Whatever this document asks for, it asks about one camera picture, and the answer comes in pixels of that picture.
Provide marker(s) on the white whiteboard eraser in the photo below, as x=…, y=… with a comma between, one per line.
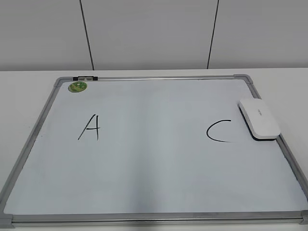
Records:
x=260, y=120

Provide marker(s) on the white magnetic whiteboard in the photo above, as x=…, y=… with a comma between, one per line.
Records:
x=151, y=150

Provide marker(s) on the round green magnet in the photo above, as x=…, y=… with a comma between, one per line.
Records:
x=77, y=87

